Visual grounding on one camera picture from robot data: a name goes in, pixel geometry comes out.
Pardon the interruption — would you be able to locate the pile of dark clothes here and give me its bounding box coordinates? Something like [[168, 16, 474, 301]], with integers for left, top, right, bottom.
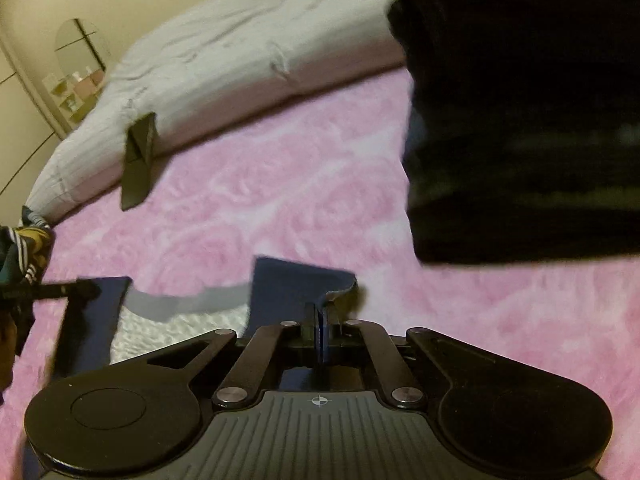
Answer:
[[0, 205, 55, 396]]

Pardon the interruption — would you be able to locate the navy garment with grey lining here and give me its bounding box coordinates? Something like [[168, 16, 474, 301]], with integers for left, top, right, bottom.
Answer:
[[50, 257, 358, 378]]

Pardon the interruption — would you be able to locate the pink fluffy blanket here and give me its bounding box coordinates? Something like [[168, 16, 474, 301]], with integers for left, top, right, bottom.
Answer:
[[0, 67, 640, 480]]

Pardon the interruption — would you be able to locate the cream shelf organizer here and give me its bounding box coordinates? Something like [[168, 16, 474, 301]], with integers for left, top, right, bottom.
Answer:
[[42, 67, 108, 126]]

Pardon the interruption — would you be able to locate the black smartphone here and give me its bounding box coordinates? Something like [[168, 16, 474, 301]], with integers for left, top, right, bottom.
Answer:
[[120, 112, 158, 211]]

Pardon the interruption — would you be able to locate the light grey duvet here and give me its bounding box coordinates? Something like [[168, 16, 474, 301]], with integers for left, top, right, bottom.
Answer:
[[25, 0, 408, 221]]

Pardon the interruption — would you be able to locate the stack of folded dark clothes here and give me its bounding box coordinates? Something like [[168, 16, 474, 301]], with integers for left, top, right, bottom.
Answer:
[[387, 0, 640, 267]]

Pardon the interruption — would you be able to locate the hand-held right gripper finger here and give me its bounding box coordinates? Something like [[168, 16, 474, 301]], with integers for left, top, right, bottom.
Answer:
[[145, 302, 321, 406], [320, 302, 501, 406]]

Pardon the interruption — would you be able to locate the round mirror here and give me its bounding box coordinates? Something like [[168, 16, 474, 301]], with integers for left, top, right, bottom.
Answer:
[[54, 19, 112, 78]]

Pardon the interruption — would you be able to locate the cream wardrobe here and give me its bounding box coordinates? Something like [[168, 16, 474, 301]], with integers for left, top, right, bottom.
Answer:
[[0, 45, 66, 201]]

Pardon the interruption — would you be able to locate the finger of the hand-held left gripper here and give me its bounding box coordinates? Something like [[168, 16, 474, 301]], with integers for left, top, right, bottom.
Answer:
[[0, 280, 101, 303]]

